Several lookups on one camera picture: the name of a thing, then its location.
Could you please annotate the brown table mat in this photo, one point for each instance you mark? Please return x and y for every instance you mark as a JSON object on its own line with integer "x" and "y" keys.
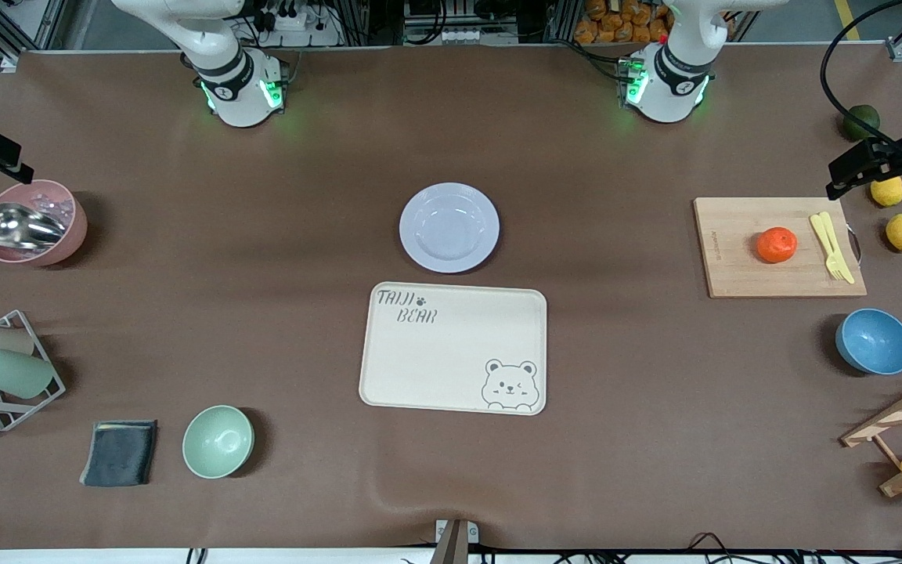
{"x": 654, "y": 431}

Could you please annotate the grey folded cloth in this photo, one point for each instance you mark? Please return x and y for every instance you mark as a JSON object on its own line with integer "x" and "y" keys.
{"x": 118, "y": 454}

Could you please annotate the pink bowl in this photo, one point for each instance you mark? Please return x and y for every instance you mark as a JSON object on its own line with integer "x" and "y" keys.
{"x": 67, "y": 243}

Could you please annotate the white power strip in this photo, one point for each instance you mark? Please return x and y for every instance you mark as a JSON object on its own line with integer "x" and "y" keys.
{"x": 294, "y": 23}

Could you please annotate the dark green lime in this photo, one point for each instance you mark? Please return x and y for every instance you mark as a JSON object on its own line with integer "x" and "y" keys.
{"x": 864, "y": 119}

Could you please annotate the wooden cutting board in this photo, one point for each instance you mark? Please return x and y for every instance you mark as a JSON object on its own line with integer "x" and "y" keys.
{"x": 733, "y": 251}

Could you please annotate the yellow plastic fork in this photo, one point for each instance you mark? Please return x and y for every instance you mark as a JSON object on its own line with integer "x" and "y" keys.
{"x": 835, "y": 270}

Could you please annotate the clear ice cubes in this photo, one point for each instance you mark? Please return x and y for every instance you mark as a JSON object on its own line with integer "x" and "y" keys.
{"x": 63, "y": 207}

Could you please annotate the wooden mug rack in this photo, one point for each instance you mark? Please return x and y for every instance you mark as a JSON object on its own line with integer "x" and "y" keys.
{"x": 889, "y": 419}

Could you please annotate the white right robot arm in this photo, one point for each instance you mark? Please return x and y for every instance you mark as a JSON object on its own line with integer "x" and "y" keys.
{"x": 236, "y": 94}

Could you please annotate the shiny metal scoop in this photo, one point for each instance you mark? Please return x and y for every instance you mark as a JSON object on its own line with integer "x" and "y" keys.
{"x": 16, "y": 227}

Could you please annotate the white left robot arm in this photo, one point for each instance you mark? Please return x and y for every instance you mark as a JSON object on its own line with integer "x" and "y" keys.
{"x": 674, "y": 86}

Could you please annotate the blue bowl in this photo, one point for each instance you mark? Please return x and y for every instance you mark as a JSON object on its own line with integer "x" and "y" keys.
{"x": 875, "y": 341}

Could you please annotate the lavender round plate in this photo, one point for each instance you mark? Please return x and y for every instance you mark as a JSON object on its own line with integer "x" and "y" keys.
{"x": 449, "y": 227}

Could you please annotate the yellow plastic knife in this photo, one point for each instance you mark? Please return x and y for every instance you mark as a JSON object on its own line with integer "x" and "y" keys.
{"x": 849, "y": 276}

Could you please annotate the mint green bowl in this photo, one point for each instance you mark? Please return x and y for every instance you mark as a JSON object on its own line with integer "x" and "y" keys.
{"x": 218, "y": 442}

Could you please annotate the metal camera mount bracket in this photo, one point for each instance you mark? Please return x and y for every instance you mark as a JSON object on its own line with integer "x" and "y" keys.
{"x": 451, "y": 544}

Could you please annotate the cream bear print tray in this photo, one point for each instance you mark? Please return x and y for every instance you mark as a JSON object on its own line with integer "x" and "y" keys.
{"x": 451, "y": 360}

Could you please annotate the orange mandarin fruit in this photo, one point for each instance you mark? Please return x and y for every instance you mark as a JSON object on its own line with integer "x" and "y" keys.
{"x": 777, "y": 245}

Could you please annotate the mint green cup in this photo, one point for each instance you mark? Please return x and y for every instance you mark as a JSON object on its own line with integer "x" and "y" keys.
{"x": 12, "y": 372}

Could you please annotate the bag of orange buns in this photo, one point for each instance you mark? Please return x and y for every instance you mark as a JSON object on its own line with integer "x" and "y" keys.
{"x": 604, "y": 23}

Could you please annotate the small white socket strip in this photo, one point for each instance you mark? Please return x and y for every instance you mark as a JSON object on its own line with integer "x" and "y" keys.
{"x": 463, "y": 35}

